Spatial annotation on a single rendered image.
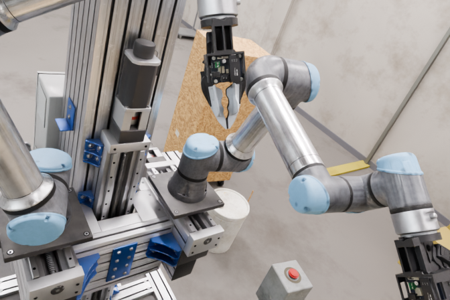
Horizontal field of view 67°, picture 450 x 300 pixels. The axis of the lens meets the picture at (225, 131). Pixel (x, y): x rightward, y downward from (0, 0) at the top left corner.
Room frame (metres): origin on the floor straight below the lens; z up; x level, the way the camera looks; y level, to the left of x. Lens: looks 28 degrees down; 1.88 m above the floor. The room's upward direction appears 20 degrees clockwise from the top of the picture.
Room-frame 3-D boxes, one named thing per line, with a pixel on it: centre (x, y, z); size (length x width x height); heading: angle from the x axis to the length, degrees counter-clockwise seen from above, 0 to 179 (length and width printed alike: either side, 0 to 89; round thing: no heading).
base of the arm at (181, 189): (1.04, 0.06, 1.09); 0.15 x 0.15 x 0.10
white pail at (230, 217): (1.89, -0.21, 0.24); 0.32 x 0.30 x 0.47; 135
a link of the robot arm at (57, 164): (0.68, 0.41, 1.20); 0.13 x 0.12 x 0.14; 27
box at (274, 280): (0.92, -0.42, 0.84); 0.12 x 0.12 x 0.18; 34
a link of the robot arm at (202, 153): (1.04, 0.05, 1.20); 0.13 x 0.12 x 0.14; 122
